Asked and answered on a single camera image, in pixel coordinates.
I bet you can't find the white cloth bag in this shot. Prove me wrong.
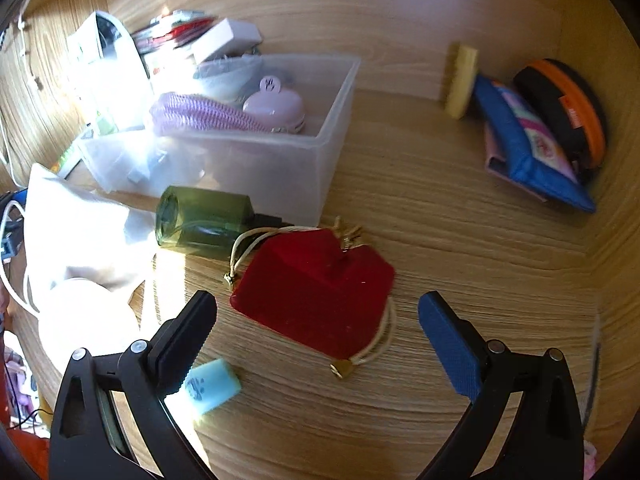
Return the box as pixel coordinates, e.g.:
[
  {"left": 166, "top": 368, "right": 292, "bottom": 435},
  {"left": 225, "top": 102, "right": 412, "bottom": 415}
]
[{"left": 25, "top": 165, "right": 156, "bottom": 370}]

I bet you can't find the dark green glass bottle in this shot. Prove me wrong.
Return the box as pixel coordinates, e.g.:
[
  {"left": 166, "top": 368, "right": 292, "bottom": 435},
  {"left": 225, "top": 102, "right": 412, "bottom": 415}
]
[{"left": 155, "top": 186, "right": 288, "bottom": 260}]

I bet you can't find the black orange round case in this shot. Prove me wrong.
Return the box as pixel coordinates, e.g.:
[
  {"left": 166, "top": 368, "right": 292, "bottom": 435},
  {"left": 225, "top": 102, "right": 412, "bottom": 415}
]
[{"left": 512, "top": 58, "right": 608, "bottom": 180}]

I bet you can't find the clear plastic storage bin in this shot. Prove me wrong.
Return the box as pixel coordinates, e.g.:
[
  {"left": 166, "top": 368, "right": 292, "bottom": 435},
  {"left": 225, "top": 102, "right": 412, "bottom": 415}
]
[{"left": 79, "top": 54, "right": 360, "bottom": 226}]

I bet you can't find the pink round compact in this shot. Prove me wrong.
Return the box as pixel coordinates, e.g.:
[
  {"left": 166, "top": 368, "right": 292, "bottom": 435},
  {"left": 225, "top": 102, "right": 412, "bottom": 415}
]
[{"left": 243, "top": 75, "right": 306, "bottom": 134}]

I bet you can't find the stack of packets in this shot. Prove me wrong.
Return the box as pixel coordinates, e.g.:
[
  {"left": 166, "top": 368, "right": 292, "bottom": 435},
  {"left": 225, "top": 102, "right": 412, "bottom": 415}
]
[{"left": 131, "top": 10, "right": 217, "bottom": 54}]

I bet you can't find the white rectangular box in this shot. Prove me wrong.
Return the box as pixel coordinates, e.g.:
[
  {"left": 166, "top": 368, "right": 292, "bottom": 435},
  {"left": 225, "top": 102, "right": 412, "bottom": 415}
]
[{"left": 190, "top": 18, "right": 262, "bottom": 63}]

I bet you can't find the red drawstring pouch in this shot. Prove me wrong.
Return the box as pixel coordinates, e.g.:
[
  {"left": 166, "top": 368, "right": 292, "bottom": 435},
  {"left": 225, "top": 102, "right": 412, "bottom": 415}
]
[{"left": 226, "top": 226, "right": 397, "bottom": 379}]

